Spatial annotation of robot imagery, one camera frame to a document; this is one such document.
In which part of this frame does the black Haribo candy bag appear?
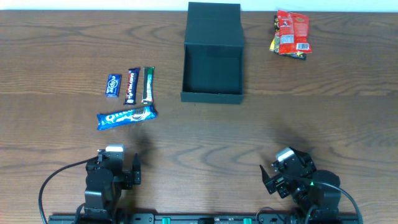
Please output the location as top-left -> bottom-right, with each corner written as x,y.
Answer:
274,16 -> 307,60

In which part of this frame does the dark green box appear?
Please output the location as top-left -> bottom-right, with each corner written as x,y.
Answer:
180,2 -> 244,105

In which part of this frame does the red snack bag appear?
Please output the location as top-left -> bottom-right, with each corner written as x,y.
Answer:
277,10 -> 312,54

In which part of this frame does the yellow candy bag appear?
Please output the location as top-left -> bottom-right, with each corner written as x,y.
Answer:
269,31 -> 280,54

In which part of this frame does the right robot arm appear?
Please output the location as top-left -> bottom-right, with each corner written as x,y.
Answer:
260,147 -> 343,223

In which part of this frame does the blue Oreo cookie pack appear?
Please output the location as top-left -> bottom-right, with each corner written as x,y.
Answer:
97,105 -> 157,131

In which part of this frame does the blue Eclipse gum pack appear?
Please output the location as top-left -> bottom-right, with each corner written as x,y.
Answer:
104,74 -> 122,98

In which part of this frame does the green chocolate bar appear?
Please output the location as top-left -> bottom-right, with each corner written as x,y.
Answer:
141,67 -> 155,104

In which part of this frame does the purple Dairy Milk bar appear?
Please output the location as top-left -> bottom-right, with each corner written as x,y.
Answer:
124,67 -> 141,105

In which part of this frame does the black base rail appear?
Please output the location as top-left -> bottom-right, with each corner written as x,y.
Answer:
48,213 -> 359,224

